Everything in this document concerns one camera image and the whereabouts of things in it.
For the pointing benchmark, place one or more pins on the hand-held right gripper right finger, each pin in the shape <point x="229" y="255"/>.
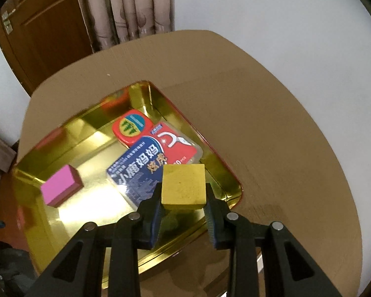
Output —
<point x="211" y="226"/>

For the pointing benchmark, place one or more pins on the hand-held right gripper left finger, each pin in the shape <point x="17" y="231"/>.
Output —
<point x="156" y="224"/>

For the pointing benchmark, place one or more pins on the yellow square block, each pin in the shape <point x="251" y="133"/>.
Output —
<point x="182" y="185"/>

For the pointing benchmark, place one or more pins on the gold tin box red outside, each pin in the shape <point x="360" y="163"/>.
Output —
<point x="89" y="161"/>

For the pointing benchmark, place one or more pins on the clear floss box blue label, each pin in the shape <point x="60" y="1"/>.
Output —
<point x="133" y="173"/>

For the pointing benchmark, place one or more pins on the clear floss box red label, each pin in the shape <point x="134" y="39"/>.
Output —
<point x="174" y="142"/>

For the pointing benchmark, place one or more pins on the red patterned block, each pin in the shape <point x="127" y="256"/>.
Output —
<point x="130" y="127"/>

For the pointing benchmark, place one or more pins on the pink rectangular block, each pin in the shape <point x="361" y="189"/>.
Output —
<point x="60" y="185"/>

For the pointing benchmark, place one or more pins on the beige patterned curtain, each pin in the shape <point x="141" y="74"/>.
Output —
<point x="126" y="6"/>

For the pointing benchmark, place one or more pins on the brown wooden door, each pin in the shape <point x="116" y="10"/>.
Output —
<point x="49" y="31"/>

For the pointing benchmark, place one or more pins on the metal door lock plate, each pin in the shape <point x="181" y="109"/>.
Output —
<point x="7" y="22"/>

